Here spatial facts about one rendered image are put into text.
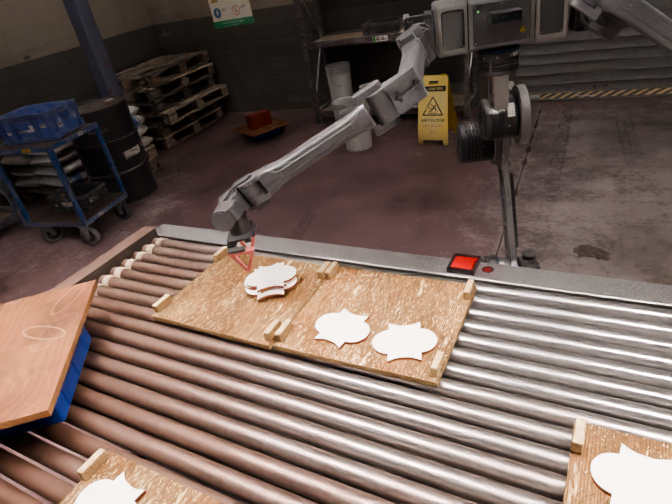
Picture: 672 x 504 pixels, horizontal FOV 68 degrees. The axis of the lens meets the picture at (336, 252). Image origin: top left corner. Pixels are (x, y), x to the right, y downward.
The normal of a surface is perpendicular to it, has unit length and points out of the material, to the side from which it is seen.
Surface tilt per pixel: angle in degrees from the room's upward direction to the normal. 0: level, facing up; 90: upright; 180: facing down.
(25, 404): 0
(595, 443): 0
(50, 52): 90
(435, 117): 77
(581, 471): 0
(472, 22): 90
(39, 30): 90
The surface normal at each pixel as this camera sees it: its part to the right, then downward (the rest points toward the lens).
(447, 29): -0.07, 0.53
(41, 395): -0.17, -0.84
